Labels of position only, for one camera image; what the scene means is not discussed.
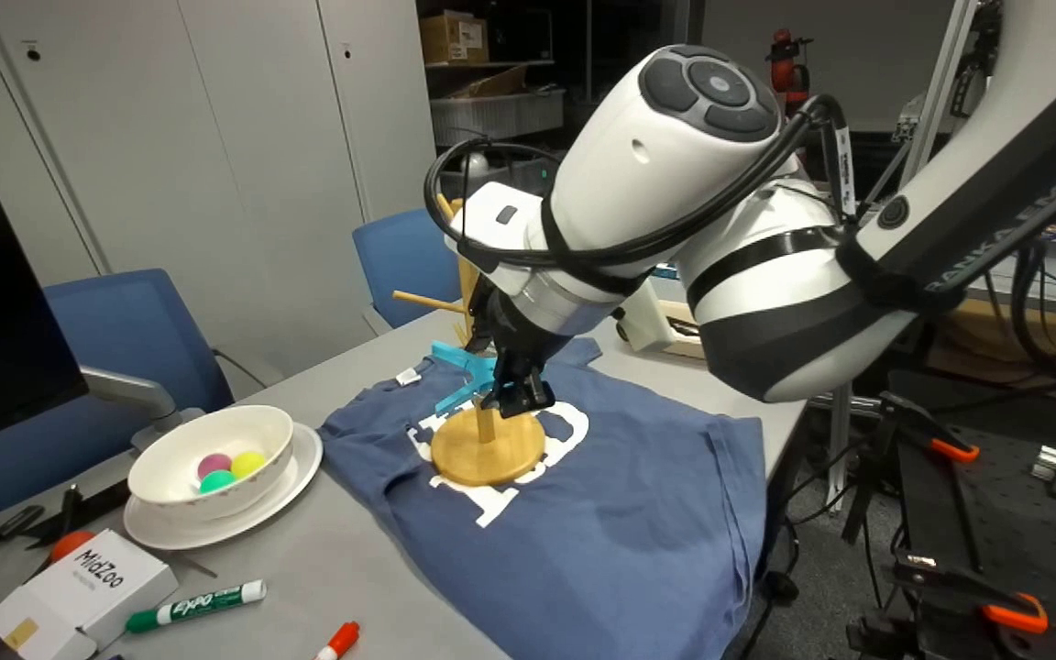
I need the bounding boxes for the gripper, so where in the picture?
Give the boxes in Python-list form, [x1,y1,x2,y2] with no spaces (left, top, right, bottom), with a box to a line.
[467,278,577,413]

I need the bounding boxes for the wooden rack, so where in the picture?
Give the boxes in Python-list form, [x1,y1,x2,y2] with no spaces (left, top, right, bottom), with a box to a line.
[390,192,548,489]

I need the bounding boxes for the beige device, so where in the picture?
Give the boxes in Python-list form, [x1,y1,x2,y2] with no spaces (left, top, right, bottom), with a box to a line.
[618,275,709,360]

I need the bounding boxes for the blue t-shirt with white print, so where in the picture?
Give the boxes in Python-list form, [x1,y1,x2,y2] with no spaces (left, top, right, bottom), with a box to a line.
[318,336,768,660]

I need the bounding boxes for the blue office chair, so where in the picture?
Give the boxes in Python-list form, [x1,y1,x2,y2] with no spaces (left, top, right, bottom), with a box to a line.
[351,208,466,330]
[0,267,237,534]

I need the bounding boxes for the white plate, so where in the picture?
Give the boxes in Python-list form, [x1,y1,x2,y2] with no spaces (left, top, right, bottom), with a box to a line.
[122,421,325,552]

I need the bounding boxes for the white plastic basket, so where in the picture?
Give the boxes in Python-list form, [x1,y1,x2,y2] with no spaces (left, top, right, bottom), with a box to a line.
[429,88,567,149]

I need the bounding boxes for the red marker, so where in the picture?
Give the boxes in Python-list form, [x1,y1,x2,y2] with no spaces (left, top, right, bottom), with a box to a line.
[312,621,362,660]

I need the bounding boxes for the brown cardboard box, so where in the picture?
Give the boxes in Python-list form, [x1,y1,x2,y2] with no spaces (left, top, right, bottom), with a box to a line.
[418,10,490,66]

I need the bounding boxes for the white bowl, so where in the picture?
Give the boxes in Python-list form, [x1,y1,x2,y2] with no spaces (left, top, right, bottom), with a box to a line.
[127,404,296,524]

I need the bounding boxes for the green marker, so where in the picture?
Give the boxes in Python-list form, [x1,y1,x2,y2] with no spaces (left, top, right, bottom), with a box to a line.
[125,578,269,635]

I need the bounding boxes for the white cabinet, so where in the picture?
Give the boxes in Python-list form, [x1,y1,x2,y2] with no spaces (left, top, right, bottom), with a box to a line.
[0,0,438,379]

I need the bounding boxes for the red fire extinguisher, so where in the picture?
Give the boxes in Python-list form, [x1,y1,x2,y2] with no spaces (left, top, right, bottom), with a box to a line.
[764,28,814,117]

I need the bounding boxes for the orange ball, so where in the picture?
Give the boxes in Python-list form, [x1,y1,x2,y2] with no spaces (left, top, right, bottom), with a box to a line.
[49,529,97,563]

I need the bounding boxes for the white cardboard box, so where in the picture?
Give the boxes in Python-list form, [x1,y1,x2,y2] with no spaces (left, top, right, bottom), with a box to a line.
[0,528,180,660]

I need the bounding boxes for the aluminium profile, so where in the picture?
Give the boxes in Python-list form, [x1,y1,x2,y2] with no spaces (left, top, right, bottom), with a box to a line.
[897,0,980,189]

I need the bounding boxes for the black clamp with orange handle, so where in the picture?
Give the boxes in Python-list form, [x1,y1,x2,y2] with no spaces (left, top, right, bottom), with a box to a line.
[890,548,1051,660]
[874,390,983,465]

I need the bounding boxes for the black cable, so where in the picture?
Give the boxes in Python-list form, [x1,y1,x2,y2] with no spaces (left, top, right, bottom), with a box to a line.
[0,481,132,611]

